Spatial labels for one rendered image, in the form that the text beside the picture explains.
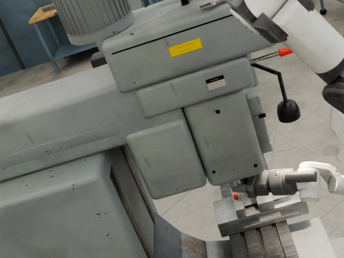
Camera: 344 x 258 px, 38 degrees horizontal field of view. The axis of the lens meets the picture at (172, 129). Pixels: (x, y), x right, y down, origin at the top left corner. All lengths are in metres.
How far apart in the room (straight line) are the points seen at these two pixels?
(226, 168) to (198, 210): 2.17
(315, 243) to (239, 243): 0.28
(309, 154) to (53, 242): 2.71
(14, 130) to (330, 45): 0.94
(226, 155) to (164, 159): 0.19
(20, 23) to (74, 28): 7.09
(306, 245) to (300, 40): 1.15
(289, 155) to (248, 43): 2.70
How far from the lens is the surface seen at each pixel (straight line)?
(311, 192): 1.65
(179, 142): 1.51
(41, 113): 1.51
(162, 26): 1.36
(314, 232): 2.07
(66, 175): 1.53
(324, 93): 1.13
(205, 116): 1.49
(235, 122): 1.51
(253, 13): 1.00
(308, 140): 4.16
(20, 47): 8.64
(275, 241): 1.94
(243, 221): 1.99
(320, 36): 1.03
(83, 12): 1.40
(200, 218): 3.67
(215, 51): 1.38
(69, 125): 1.51
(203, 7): 1.35
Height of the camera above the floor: 2.26
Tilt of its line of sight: 27 degrees down
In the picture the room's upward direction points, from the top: 21 degrees counter-clockwise
